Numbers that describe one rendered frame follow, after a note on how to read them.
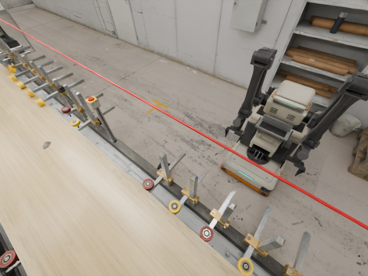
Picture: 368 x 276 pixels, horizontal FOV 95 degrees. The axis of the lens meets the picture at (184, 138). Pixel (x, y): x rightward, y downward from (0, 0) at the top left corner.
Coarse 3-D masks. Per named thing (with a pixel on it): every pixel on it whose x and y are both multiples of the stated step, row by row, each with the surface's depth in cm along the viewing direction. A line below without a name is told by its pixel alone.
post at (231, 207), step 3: (231, 201) 90; (231, 204) 88; (234, 204) 88; (228, 207) 88; (231, 207) 87; (234, 207) 87; (228, 210) 91; (231, 210) 89; (225, 213) 97; (228, 213) 93; (231, 213) 91; (222, 216) 103; (225, 216) 100; (228, 216) 97; (222, 219) 106; (225, 219) 103; (219, 225) 119
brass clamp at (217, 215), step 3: (216, 210) 115; (210, 213) 114; (216, 213) 114; (219, 213) 114; (210, 216) 116; (213, 216) 113; (216, 216) 112; (219, 216) 112; (216, 219) 112; (219, 219) 111; (228, 219) 113; (219, 222) 112; (222, 222) 110; (225, 222) 110; (228, 222) 110; (222, 225) 112; (225, 225) 110; (228, 225) 109
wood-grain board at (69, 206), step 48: (0, 96) 187; (0, 144) 145; (0, 192) 118; (48, 192) 118; (96, 192) 117; (144, 192) 116; (48, 240) 99; (96, 240) 99; (144, 240) 98; (192, 240) 98
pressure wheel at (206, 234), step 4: (204, 228) 101; (208, 228) 101; (200, 232) 100; (204, 232) 100; (208, 232) 100; (212, 232) 100; (200, 236) 99; (204, 236) 99; (208, 236) 99; (212, 236) 99; (204, 240) 98; (208, 240) 97
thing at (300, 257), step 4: (304, 232) 108; (304, 236) 105; (308, 236) 105; (304, 240) 103; (308, 240) 103; (300, 244) 104; (304, 244) 102; (308, 244) 102; (300, 248) 102; (304, 248) 101; (300, 252) 100; (304, 252) 100; (296, 256) 101; (300, 256) 98; (304, 256) 98; (296, 260) 98; (300, 260) 97; (296, 264) 96; (300, 264) 96; (296, 268) 95; (300, 268) 95; (300, 272) 94
